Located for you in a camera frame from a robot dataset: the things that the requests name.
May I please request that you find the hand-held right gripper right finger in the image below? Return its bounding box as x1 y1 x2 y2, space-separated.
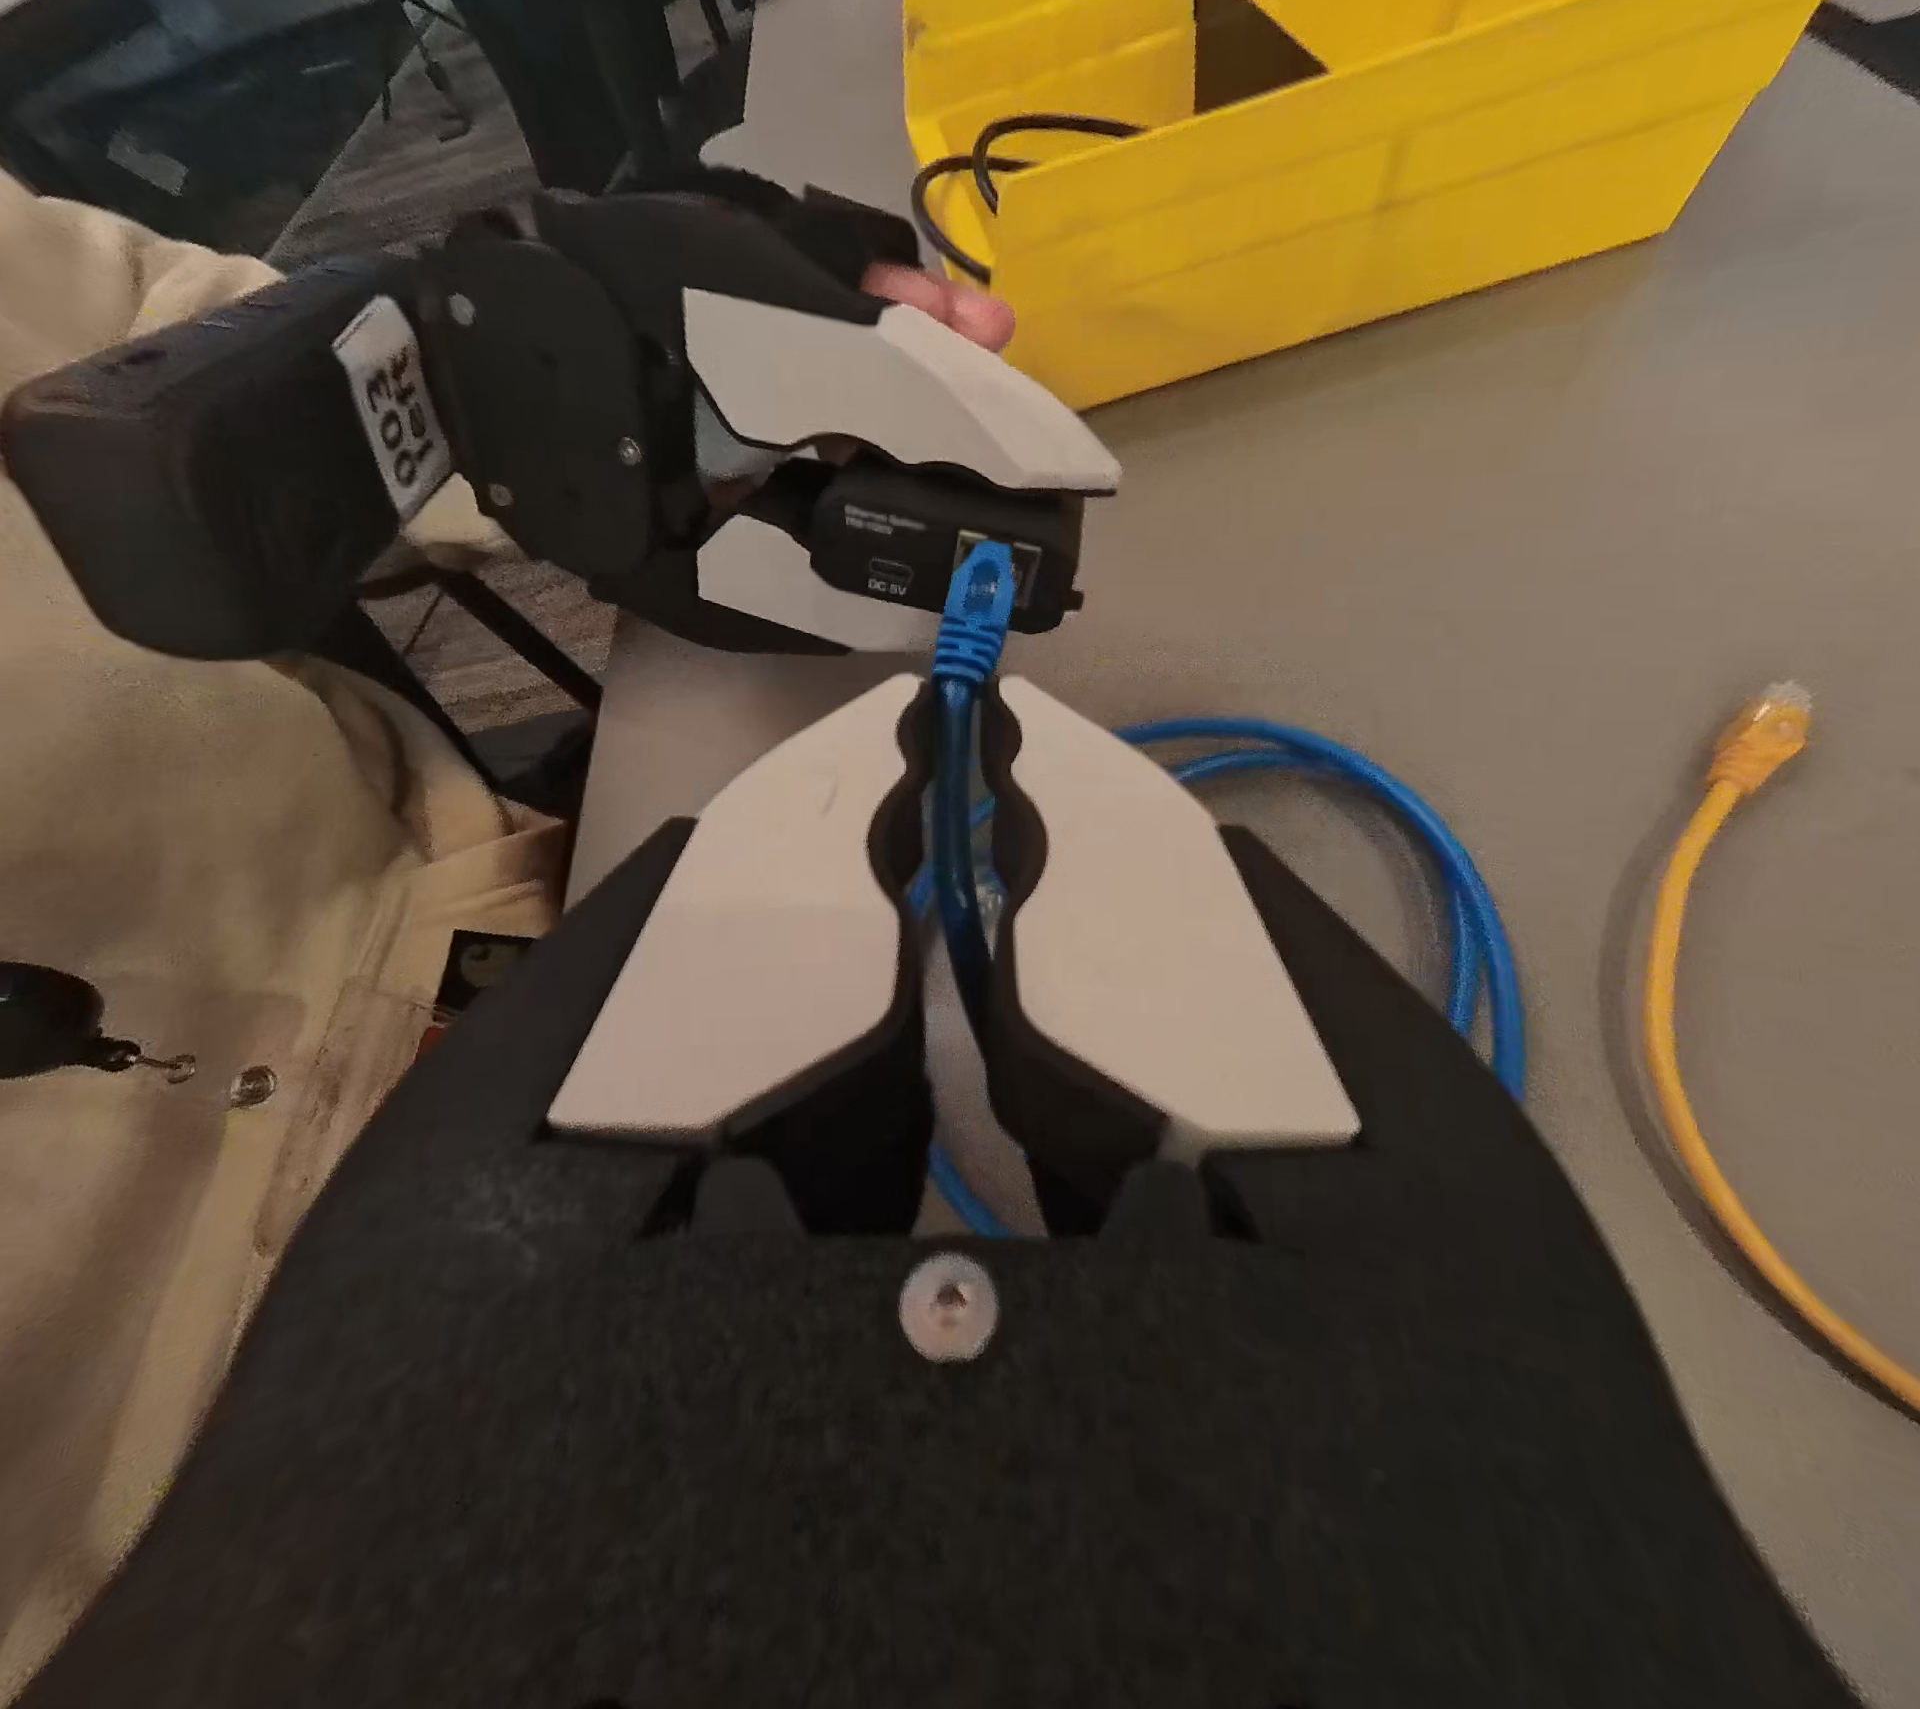
977 674 1364 1242

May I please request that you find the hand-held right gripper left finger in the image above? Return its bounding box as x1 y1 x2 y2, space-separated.
545 673 935 1236

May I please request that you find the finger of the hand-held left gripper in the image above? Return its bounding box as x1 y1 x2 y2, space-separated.
681 288 1126 497
696 513 979 658

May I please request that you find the black ethernet adapter box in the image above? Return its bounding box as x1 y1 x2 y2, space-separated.
809 456 1089 650

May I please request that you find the blue ethernet cable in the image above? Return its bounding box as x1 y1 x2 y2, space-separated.
895 539 1529 1244

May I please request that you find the black ethernet cable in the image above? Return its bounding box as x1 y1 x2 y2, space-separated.
909 111 1150 288

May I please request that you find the yellow plastic storage bin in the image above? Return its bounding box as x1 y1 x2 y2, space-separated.
899 0 1920 413

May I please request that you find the orange ethernet cable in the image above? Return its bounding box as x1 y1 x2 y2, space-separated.
1641 679 1920 1421

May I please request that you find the person's left forearm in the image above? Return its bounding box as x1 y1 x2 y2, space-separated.
0 164 293 420

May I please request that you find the person's left hand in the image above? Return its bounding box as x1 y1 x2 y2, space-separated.
861 261 1020 358

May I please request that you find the beige jacket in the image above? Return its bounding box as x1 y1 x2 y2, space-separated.
0 495 609 1703

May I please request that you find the black bin divider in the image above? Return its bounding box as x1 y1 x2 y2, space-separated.
1192 0 1332 119

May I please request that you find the black key clip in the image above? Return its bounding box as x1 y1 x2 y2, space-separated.
0 963 199 1084

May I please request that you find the dark grey desk cable hatch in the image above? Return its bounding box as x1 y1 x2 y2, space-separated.
1805 0 1920 72

